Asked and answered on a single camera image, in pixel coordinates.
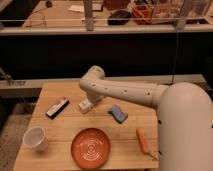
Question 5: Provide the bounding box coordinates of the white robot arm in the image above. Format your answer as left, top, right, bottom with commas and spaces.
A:
79, 66, 213, 171

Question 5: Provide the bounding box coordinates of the metal post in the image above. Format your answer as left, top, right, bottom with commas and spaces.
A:
83, 0, 94, 31

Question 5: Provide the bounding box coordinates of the black and white eraser block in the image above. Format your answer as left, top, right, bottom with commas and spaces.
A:
45, 97, 69, 119

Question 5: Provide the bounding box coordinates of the white cup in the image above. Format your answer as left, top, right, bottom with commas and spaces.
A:
22, 127, 48, 151

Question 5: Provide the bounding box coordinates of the orange handled tool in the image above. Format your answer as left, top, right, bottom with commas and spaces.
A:
136, 128, 156, 160

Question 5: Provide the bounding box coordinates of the orange box on back table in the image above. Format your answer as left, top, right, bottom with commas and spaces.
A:
132, 5, 152, 25

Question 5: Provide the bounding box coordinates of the black object on back table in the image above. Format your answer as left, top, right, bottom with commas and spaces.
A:
107, 10, 131, 25

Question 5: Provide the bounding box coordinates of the white bottle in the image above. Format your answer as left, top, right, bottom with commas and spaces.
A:
78, 99, 92, 114

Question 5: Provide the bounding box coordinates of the white paper on back table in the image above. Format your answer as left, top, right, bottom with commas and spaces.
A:
68, 4, 103, 13

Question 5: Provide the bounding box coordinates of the metal clamp at left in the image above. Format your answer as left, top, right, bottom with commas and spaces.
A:
0, 67, 25, 86

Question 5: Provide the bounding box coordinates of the blue sponge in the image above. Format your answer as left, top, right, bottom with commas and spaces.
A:
108, 105, 128, 123

